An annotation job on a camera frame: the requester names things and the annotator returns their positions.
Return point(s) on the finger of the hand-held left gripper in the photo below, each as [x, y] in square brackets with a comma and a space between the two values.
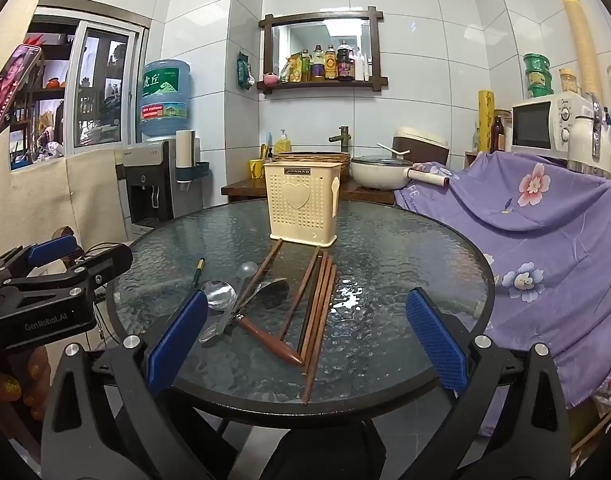
[50, 251]
[103, 265]

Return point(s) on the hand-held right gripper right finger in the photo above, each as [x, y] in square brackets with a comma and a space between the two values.
[435, 345]

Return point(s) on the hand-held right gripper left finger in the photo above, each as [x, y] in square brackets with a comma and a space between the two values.
[178, 342]

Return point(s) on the black gold-tipped chopstick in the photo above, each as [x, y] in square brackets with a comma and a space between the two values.
[199, 271]

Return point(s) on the dark chopsticks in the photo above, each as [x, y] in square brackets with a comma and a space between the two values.
[270, 340]

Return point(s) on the metal spoon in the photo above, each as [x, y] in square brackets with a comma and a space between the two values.
[246, 271]
[271, 287]

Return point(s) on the brown wooden chopstick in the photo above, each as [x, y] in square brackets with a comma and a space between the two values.
[319, 312]
[313, 302]
[319, 335]
[258, 276]
[299, 294]

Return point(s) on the cream plastic utensil holder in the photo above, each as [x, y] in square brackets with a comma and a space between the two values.
[300, 205]

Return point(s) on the person's left hand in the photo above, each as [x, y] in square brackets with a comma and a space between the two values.
[20, 385]

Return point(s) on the grey water dispenser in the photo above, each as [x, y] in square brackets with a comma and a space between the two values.
[145, 185]

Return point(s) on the white paper cup tube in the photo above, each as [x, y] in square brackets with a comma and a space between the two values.
[184, 150]

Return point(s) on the purple floral cloth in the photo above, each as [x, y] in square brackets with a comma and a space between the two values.
[545, 250]

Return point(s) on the wooden counter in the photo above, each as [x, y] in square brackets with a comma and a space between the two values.
[245, 189]

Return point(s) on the pink smartphone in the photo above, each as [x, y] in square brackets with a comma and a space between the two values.
[8, 85]

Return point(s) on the blue water bottle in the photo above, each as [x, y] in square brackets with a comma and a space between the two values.
[165, 100]

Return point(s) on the aluminium sliding window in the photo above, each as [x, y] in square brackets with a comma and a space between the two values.
[110, 85]

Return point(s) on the yellow cup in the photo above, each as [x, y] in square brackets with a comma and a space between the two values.
[256, 169]

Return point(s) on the white pan with lid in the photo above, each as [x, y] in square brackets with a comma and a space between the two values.
[378, 172]

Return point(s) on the white rice paddle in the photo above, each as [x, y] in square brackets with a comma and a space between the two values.
[393, 149]

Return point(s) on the white brown rice cooker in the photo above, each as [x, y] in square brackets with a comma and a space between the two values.
[420, 142]

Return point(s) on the small clear bottle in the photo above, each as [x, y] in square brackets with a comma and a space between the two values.
[476, 141]

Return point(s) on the yellow soap dispenser bottle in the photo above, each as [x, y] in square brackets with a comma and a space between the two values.
[282, 144]

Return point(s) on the brown glass bottle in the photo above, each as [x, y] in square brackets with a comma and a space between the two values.
[496, 135]

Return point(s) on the woven basin sink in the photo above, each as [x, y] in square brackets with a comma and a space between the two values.
[310, 156]

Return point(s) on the bronze faucet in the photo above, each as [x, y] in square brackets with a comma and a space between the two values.
[343, 137]

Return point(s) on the yellow roll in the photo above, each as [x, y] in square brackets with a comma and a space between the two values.
[485, 120]

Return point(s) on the green hanging packet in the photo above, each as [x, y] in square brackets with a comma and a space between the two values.
[245, 72]

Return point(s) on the white microwave oven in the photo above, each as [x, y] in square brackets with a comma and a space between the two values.
[535, 125]

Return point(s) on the pink bowl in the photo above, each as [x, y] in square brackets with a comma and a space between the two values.
[270, 80]

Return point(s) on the white electric kettle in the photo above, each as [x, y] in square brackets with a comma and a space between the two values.
[585, 140]

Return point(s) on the yellow seasoning packets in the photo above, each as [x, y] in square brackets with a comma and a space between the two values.
[293, 69]

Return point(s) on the green-label bottle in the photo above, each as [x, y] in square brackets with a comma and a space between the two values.
[306, 66]

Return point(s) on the white plastic bottle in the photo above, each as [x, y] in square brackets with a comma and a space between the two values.
[361, 66]

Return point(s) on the stack of green noodle cups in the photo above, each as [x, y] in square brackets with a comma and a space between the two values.
[538, 75]

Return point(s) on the yellow oil bottle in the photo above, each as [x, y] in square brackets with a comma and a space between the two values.
[318, 66]

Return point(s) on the glass jar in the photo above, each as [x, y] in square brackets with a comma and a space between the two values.
[569, 82]

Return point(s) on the dark soy sauce bottle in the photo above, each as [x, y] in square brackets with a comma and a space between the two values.
[345, 62]

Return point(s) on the amber sauce bottle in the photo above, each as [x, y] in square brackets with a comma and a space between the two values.
[331, 66]

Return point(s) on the dark wooden framed shelf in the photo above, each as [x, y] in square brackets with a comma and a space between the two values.
[375, 50]

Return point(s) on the tall paper cup stack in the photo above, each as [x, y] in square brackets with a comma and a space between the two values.
[580, 40]

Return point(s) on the teal wall tray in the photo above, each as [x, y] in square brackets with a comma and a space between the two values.
[198, 170]

